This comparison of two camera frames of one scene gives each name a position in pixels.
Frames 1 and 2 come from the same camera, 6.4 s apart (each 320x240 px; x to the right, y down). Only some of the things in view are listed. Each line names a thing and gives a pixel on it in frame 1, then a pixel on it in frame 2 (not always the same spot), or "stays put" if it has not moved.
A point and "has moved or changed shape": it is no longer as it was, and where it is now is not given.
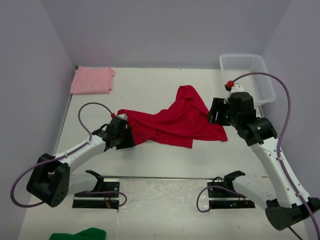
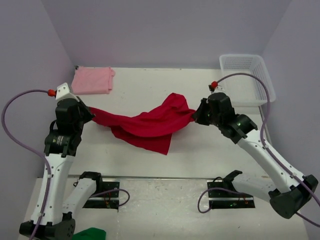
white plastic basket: (259, 86) stays put
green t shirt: (88, 234) stays put
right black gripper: (218, 105) -> (198, 116)
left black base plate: (95, 200) stays put
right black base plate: (222, 198) stays put
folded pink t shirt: (92, 80) stays put
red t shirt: (187, 122) has moved or changed shape
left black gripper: (129, 141) -> (89, 115)
